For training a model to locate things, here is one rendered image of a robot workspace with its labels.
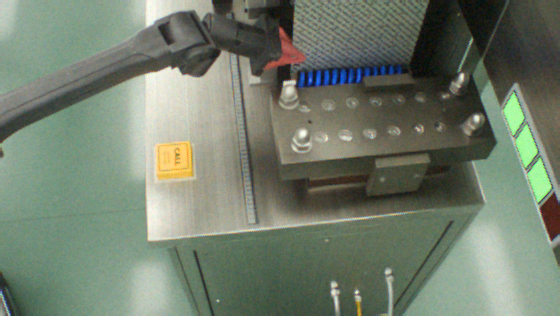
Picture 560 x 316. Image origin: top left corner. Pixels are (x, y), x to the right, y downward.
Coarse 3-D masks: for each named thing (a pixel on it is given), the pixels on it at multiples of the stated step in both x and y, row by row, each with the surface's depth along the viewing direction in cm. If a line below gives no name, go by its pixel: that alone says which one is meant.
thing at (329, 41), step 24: (312, 24) 101; (336, 24) 102; (360, 24) 102; (384, 24) 103; (408, 24) 104; (312, 48) 106; (336, 48) 107; (360, 48) 108; (384, 48) 109; (408, 48) 110
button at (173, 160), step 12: (156, 144) 115; (168, 144) 115; (180, 144) 115; (156, 156) 114; (168, 156) 114; (180, 156) 114; (156, 168) 112; (168, 168) 112; (180, 168) 112; (192, 168) 114
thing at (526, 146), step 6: (522, 132) 87; (528, 132) 85; (522, 138) 87; (528, 138) 85; (516, 144) 89; (522, 144) 87; (528, 144) 85; (534, 144) 83; (522, 150) 87; (528, 150) 85; (534, 150) 83; (522, 156) 87; (528, 156) 85; (534, 156) 84; (528, 162) 86
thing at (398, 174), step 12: (396, 156) 104; (408, 156) 104; (420, 156) 104; (372, 168) 106; (384, 168) 103; (396, 168) 104; (408, 168) 104; (420, 168) 105; (372, 180) 107; (384, 180) 106; (396, 180) 108; (408, 180) 108; (420, 180) 109; (372, 192) 111; (384, 192) 111; (396, 192) 112
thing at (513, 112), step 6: (510, 102) 90; (516, 102) 88; (504, 108) 92; (510, 108) 90; (516, 108) 88; (510, 114) 90; (516, 114) 88; (522, 114) 86; (510, 120) 90; (516, 120) 88; (522, 120) 86; (510, 126) 90; (516, 126) 88
